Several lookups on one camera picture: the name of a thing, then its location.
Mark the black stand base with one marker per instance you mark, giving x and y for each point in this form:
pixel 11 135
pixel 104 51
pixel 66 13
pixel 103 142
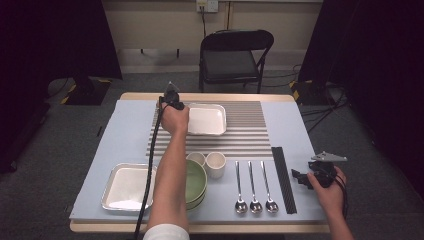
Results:
pixel 310 95
pixel 86 93

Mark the person's right hand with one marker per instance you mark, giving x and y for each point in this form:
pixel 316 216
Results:
pixel 333 200

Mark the metal spoon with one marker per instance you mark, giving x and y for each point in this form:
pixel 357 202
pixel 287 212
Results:
pixel 255 206
pixel 240 206
pixel 271 205

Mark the row of black chopsticks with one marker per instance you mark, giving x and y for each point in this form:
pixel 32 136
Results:
pixel 284 180

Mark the white wall socket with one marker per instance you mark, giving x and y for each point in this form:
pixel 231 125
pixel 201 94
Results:
pixel 207 5

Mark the person's left hand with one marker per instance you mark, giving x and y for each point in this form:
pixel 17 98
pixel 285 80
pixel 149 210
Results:
pixel 175 120

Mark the light blue table board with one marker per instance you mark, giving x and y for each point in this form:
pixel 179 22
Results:
pixel 130 133

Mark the white sleeve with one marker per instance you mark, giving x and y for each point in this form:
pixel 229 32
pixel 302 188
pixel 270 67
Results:
pixel 165 233

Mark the small black bar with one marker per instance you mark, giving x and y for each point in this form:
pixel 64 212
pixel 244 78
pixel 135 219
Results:
pixel 99 131

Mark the black folding chair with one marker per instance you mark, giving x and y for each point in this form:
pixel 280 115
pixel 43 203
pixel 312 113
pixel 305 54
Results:
pixel 230 63

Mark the white ceramic cup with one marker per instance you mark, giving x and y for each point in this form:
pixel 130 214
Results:
pixel 196 157
pixel 215 166

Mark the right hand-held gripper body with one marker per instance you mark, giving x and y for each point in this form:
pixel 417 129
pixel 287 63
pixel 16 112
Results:
pixel 323 171

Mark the striped placemat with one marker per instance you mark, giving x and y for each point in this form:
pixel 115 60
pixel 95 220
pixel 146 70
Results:
pixel 245 120

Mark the black curtain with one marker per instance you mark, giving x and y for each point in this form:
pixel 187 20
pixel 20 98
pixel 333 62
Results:
pixel 376 66
pixel 50 50

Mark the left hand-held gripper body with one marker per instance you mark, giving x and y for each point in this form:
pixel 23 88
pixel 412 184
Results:
pixel 171 98

